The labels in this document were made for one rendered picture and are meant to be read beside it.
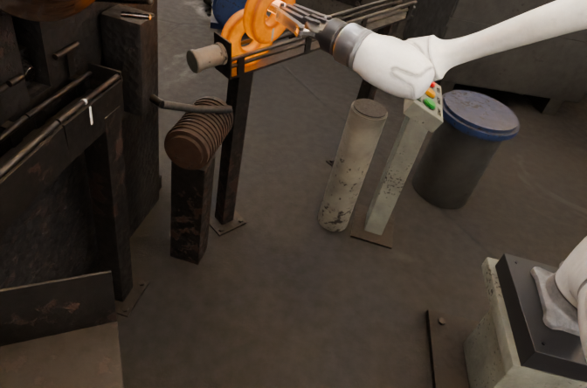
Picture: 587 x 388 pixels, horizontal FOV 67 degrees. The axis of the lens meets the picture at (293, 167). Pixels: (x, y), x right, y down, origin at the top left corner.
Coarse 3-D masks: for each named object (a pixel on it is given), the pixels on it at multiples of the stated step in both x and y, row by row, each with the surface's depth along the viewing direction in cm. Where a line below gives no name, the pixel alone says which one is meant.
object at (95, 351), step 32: (32, 288) 53; (64, 288) 55; (96, 288) 57; (0, 320) 54; (32, 320) 56; (64, 320) 59; (96, 320) 61; (0, 352) 57; (32, 352) 58; (64, 352) 58; (96, 352) 59; (0, 384) 54; (32, 384) 55; (64, 384) 56; (96, 384) 57
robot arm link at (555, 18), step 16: (560, 0) 77; (576, 0) 74; (528, 16) 82; (544, 16) 78; (560, 16) 76; (576, 16) 74; (480, 32) 93; (496, 32) 88; (512, 32) 85; (528, 32) 82; (544, 32) 80; (560, 32) 78; (432, 48) 99; (448, 48) 98; (464, 48) 96; (480, 48) 93; (496, 48) 90; (512, 48) 89; (432, 64) 99; (448, 64) 100; (432, 80) 103
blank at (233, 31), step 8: (232, 16) 115; (240, 16) 115; (224, 24) 116; (232, 24) 114; (240, 24) 115; (224, 32) 116; (232, 32) 115; (240, 32) 117; (232, 40) 117; (240, 40) 118; (232, 48) 118; (240, 48) 120; (248, 48) 124; (256, 48) 123; (232, 56) 120; (248, 64) 125
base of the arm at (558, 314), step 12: (540, 276) 111; (552, 276) 108; (540, 288) 109; (552, 288) 105; (540, 300) 107; (552, 300) 104; (564, 300) 102; (552, 312) 102; (564, 312) 102; (576, 312) 100; (552, 324) 100; (564, 324) 101; (576, 324) 101
